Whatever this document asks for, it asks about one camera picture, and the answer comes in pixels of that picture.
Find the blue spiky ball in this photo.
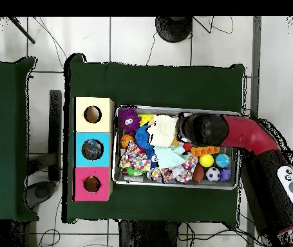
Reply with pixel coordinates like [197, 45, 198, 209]
[135, 125, 158, 168]

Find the cream waffle cloth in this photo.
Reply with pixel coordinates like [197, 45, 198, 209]
[147, 114, 178, 149]

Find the confetti print cloth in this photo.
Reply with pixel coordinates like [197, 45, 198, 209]
[119, 140, 152, 172]
[147, 155, 199, 184]

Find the light blue waffle cloth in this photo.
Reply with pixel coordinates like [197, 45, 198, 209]
[153, 143, 188, 169]

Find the wooden three-hole box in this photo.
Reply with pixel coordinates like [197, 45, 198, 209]
[72, 96, 115, 202]

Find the shallow mesh bin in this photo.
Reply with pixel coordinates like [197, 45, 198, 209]
[111, 104, 241, 190]

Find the small orange basketball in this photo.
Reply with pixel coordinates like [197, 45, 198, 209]
[120, 134, 136, 149]

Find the purple spiky ball with eyes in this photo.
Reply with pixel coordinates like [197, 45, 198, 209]
[117, 108, 142, 134]

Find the dark green tablecloth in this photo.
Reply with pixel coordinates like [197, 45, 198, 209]
[62, 53, 245, 224]

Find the orange plastic building block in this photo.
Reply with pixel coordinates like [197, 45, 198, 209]
[190, 145, 221, 158]

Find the plain yellow ball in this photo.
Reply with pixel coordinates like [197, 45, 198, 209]
[199, 153, 214, 168]

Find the small globe ball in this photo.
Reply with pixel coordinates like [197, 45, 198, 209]
[214, 153, 231, 169]

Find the black upright panel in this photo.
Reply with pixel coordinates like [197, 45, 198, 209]
[48, 89, 62, 182]

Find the black round stand base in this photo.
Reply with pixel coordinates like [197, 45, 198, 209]
[155, 16, 193, 44]

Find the grey stand foot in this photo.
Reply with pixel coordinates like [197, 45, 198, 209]
[24, 180, 57, 210]

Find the green cloth side table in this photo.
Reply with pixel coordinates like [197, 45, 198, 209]
[0, 57, 39, 223]

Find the black rod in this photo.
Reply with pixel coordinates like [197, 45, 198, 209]
[8, 16, 36, 44]

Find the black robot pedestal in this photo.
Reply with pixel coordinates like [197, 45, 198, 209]
[117, 220, 182, 247]

